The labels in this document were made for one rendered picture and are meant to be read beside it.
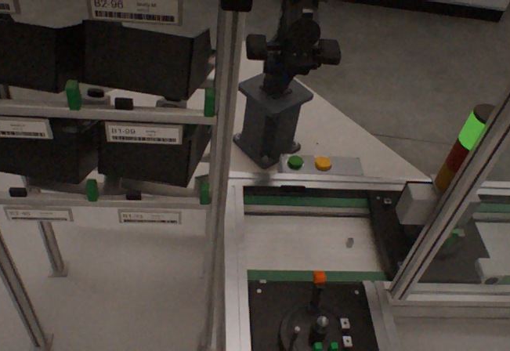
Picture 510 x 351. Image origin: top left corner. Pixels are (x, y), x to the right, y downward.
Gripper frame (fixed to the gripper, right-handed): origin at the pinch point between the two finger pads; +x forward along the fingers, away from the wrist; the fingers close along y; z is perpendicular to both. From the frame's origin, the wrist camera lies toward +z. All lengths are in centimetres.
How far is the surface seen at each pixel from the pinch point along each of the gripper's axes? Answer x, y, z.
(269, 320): 27, -3, 42
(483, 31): 129, 189, -240
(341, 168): 28.9, 18.2, -0.3
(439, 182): -3.0, 21.7, 32.3
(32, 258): 39, -54, 22
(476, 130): -15.3, 22.1, 33.0
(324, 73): 127, 60, -176
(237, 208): 28.7, -8.5, 14.1
